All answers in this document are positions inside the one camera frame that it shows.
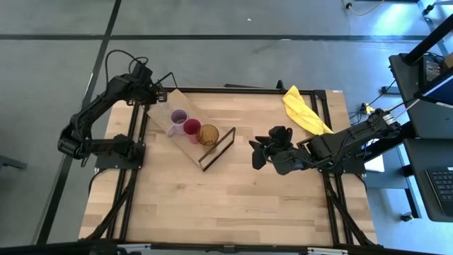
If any black rig frame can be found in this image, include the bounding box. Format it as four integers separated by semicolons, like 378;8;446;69
403;13;453;67

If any black wire dish rack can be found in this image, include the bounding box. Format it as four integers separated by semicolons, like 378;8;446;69
146;72;237;173

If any amber faceted tumbler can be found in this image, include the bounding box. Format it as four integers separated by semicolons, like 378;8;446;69
196;123;221;148

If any black desk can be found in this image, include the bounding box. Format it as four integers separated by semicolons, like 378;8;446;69
403;137;453;223
388;52;453;140

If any black keyboard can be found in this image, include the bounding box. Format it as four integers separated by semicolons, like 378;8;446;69
425;166;453;217

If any hanging yellow cable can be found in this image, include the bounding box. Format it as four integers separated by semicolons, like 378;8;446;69
341;0;386;17

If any lilac ribbed ceramic mug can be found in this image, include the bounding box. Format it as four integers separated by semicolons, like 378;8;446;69
166;108;190;138

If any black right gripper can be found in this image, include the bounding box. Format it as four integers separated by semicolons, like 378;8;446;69
248;125;309;176

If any yellow cloth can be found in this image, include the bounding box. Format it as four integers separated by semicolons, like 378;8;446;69
282;84;334;137

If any red plastic cup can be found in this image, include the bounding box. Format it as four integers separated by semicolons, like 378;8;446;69
183;118;202;145

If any computer monitor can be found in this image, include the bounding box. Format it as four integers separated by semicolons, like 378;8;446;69
413;67;453;106

